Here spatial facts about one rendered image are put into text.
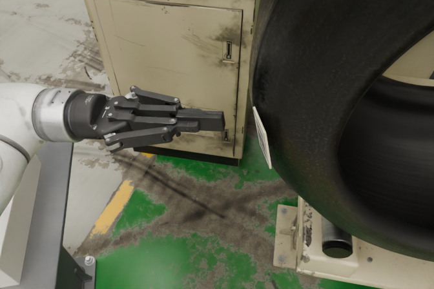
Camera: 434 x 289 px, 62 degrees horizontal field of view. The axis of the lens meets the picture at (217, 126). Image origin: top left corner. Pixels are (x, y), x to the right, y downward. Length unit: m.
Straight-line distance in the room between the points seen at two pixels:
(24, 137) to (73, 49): 1.92
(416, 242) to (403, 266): 0.21
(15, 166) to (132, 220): 1.06
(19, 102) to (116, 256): 1.04
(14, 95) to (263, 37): 0.44
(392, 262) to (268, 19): 0.53
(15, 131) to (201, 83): 0.83
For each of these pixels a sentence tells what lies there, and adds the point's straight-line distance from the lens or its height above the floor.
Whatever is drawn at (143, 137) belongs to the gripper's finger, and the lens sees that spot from 0.54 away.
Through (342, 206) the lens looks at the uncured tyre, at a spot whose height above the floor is 1.05.
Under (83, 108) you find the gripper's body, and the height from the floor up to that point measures 1.03.
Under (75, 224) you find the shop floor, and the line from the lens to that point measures 1.70.
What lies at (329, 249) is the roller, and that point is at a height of 0.91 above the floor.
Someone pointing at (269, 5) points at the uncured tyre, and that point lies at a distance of 0.33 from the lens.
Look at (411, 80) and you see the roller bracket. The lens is 0.82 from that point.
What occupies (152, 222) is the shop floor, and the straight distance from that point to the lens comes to 1.62.
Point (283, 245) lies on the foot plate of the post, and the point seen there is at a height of 0.01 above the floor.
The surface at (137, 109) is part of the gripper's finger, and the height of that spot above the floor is 1.02.
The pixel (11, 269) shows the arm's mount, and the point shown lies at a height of 0.70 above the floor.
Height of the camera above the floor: 1.43
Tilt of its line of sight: 49 degrees down
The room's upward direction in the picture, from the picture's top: straight up
